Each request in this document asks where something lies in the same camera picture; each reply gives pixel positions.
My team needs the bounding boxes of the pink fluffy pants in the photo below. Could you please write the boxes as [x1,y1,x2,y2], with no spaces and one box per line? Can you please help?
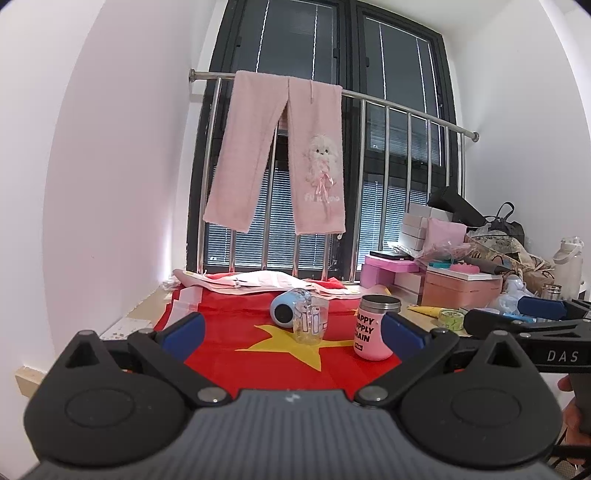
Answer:
[203,70,347,235]

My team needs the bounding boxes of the pink gift bag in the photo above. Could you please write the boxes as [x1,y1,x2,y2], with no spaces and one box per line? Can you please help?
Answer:
[424,218,468,260]

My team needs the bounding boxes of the stack of white boxes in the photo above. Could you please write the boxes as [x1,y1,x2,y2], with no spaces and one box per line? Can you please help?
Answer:
[398,203,455,254]

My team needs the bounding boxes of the white water bottle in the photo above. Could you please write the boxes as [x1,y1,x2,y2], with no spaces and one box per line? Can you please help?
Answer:
[551,237,585,300]

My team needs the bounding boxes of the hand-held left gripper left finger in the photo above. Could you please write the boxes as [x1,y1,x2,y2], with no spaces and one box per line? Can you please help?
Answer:
[65,312,232,411]

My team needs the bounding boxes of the small white box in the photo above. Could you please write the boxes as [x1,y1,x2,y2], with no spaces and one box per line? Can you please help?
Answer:
[392,272,426,294]

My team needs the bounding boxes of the black flat device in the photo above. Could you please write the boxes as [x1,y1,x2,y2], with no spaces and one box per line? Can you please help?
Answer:
[427,186,485,228]

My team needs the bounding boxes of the brown patterned bag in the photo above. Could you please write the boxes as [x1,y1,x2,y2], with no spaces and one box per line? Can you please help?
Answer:
[466,231,555,296]

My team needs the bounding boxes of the black handled tool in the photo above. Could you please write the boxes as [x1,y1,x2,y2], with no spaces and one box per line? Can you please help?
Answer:
[465,257,514,276]

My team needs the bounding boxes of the blue cup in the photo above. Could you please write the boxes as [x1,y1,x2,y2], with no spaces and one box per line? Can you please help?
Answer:
[269,288,312,329]

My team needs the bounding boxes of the metal railing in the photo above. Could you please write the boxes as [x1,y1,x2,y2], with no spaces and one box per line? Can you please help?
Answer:
[188,68,480,283]

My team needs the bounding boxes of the person's right hand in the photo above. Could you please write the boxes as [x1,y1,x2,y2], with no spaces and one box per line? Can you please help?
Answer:
[557,376,591,437]

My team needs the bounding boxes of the white plastic bag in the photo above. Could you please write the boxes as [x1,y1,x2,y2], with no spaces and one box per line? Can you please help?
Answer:
[489,274,533,315]

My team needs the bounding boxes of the clear glass mug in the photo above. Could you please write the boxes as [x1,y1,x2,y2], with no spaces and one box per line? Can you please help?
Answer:
[292,295,331,346]

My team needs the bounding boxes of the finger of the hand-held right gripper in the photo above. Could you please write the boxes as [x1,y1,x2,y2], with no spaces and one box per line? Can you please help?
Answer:
[517,295,591,325]
[463,308,578,340]

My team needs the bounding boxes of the black framed window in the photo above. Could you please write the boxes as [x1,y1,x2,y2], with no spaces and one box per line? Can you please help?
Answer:
[187,0,467,282]

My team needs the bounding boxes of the red flag with yellow star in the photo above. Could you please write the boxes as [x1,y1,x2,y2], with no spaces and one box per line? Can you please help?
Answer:
[154,272,408,398]

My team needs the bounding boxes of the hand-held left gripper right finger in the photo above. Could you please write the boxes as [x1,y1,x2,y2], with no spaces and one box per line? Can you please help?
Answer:
[353,311,527,409]

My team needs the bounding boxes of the black handbag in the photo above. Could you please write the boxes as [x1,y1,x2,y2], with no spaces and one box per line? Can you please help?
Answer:
[485,202,527,246]

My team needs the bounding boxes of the pink cup with dark lid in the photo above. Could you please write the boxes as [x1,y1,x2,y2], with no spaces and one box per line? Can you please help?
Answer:
[353,294,402,361]

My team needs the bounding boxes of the large pink box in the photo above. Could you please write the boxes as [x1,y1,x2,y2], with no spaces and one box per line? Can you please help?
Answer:
[421,269,503,311]

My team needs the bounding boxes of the white and pink cloth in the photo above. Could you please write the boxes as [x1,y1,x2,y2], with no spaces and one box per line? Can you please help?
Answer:
[161,268,348,296]

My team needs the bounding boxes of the clear tape roll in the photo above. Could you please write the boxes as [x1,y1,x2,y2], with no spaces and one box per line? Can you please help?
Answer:
[438,310,465,332]

